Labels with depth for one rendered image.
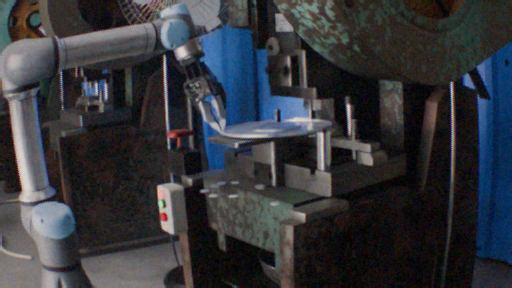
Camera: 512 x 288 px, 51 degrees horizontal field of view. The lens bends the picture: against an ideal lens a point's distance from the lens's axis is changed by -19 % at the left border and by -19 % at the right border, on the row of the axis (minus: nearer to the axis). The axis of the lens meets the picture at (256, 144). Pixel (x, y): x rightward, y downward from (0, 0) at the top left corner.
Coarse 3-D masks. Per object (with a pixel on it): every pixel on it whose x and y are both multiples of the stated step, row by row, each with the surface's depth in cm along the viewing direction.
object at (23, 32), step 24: (0, 0) 384; (24, 0) 405; (0, 24) 388; (24, 24) 407; (0, 48) 392; (48, 96) 452; (72, 96) 462; (0, 120) 419; (48, 120) 450; (0, 144) 425; (0, 168) 447
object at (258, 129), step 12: (264, 120) 182; (288, 120) 182; (300, 120) 180; (312, 120) 178; (228, 132) 168; (240, 132) 166; (252, 132) 164; (264, 132) 162; (276, 132) 161; (288, 132) 159; (300, 132) 155; (312, 132) 156
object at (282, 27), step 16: (272, 0) 168; (272, 16) 169; (272, 32) 170; (288, 32) 165; (272, 48) 169; (288, 48) 166; (272, 64) 167; (288, 64) 162; (304, 64) 162; (320, 64) 164; (272, 80) 168; (288, 80) 163; (304, 80) 163; (320, 80) 165; (336, 80) 168
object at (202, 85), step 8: (200, 56) 162; (184, 64) 160; (192, 64) 162; (200, 64) 165; (192, 72) 161; (200, 72) 162; (192, 80) 161; (200, 80) 161; (208, 80) 162; (216, 80) 167; (192, 88) 162; (200, 88) 163; (208, 88) 161; (216, 88) 166; (200, 96) 162; (208, 96) 161
